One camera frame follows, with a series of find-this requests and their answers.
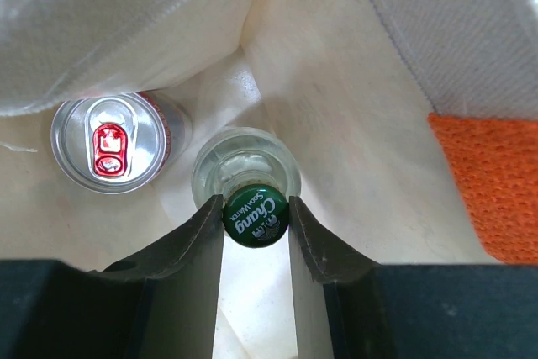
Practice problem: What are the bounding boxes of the beige canvas bag orange handles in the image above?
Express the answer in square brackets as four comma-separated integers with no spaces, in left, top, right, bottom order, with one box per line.
[1,0,537,358]

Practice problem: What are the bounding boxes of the clear soda water bottle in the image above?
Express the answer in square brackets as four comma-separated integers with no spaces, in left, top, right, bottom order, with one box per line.
[191,127,302,248]

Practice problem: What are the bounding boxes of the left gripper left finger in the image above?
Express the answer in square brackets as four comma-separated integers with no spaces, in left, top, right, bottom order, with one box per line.
[1,195,224,358]

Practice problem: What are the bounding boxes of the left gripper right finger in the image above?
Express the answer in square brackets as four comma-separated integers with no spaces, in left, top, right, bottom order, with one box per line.
[289,197,537,358]

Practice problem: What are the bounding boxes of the red top drink can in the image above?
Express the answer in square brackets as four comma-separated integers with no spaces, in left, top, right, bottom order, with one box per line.
[50,92,192,194]

